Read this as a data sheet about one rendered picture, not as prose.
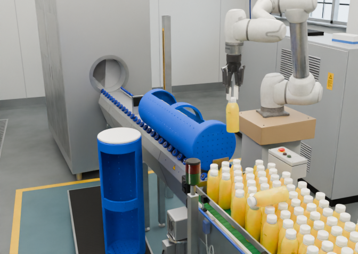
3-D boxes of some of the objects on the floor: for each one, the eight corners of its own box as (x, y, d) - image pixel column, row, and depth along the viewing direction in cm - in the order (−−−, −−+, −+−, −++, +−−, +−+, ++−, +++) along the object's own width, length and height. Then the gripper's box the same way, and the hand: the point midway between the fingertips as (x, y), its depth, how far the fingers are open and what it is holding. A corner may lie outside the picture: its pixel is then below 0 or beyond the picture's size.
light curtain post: (170, 194, 408) (168, 15, 355) (173, 197, 403) (170, 15, 350) (164, 196, 406) (161, 15, 353) (167, 198, 401) (164, 16, 347)
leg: (148, 227, 354) (146, 158, 334) (151, 230, 349) (148, 162, 329) (141, 229, 352) (139, 160, 332) (144, 232, 347) (141, 163, 327)
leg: (163, 223, 360) (162, 156, 340) (166, 227, 355) (164, 158, 335) (157, 224, 357) (155, 157, 338) (160, 228, 352) (158, 160, 333)
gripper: (243, 50, 214) (241, 95, 222) (215, 54, 206) (214, 99, 214) (252, 52, 207) (249, 99, 215) (224, 56, 200) (222, 104, 208)
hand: (232, 93), depth 213 cm, fingers closed on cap, 4 cm apart
